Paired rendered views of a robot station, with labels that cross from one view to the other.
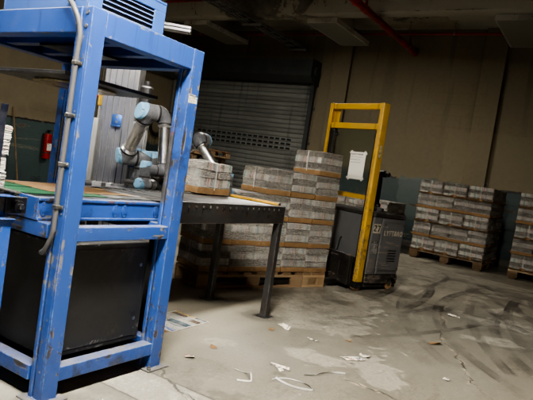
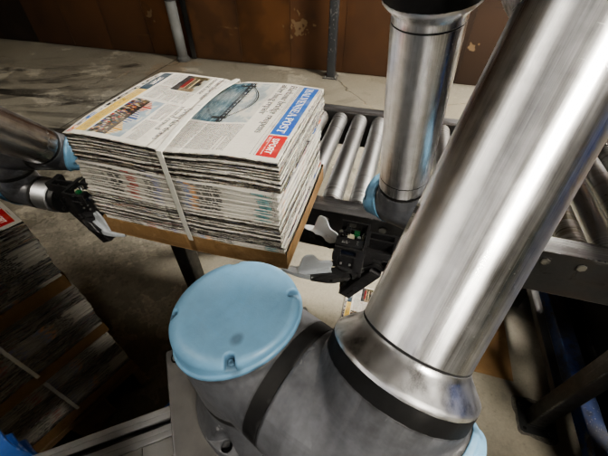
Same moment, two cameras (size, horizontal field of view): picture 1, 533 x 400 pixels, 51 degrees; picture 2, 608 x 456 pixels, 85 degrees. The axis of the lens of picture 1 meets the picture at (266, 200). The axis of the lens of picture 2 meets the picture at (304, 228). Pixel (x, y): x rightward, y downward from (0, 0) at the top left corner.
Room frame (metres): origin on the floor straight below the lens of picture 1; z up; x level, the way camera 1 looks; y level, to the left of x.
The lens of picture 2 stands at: (4.02, 1.10, 1.29)
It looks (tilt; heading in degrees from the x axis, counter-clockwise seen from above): 44 degrees down; 254
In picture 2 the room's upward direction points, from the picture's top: straight up
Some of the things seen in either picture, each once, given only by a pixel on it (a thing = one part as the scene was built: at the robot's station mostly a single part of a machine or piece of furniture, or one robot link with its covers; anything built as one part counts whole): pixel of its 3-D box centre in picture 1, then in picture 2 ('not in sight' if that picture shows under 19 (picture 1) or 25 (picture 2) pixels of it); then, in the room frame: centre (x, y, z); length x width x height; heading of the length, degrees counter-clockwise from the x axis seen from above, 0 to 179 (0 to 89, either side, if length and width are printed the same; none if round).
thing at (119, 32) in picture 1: (81, 42); not in sight; (2.65, 0.98, 1.50); 0.94 x 0.68 x 0.10; 58
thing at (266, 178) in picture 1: (266, 180); not in sight; (5.03, 0.02, 0.95); 0.38 x 0.29 x 0.23; 38
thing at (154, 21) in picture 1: (86, 10); not in sight; (2.65, 0.98, 1.65); 0.60 x 0.45 x 0.20; 58
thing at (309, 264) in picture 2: not in sight; (307, 264); (3.91, 0.73, 0.82); 0.09 x 0.03 x 0.06; 175
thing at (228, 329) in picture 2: (143, 158); (246, 341); (4.03, 0.94, 0.98); 0.13 x 0.12 x 0.14; 126
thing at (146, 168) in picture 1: (147, 169); not in sight; (3.68, 0.81, 0.92); 0.11 x 0.08 x 0.11; 126
